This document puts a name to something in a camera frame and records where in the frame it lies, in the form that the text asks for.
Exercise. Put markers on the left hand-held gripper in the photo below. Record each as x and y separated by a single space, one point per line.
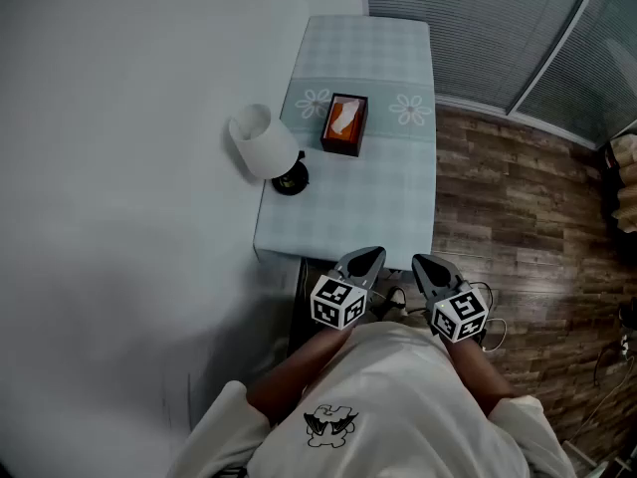
338 302

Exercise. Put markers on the white shade table lamp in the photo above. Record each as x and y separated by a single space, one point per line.
264 142

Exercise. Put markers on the white shirt with cartoon print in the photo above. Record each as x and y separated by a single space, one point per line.
398 406

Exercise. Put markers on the person's left forearm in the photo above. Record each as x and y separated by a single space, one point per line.
298 371

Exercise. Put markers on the white cloth piece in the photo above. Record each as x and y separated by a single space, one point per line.
343 117

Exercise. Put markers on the table with checked flowered cloth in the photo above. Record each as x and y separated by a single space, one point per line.
348 207

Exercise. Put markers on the narrow grey window blind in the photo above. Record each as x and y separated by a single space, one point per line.
587 92

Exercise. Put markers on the orange tissue box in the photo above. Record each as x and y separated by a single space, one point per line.
341 146

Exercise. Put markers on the beige corrugated sheet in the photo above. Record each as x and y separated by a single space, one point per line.
626 192

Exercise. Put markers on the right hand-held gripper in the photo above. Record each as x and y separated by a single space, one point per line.
460 316

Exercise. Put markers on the person's right forearm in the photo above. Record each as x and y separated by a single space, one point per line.
478 376

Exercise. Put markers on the wide grey window blind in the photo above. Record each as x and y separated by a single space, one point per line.
473 28

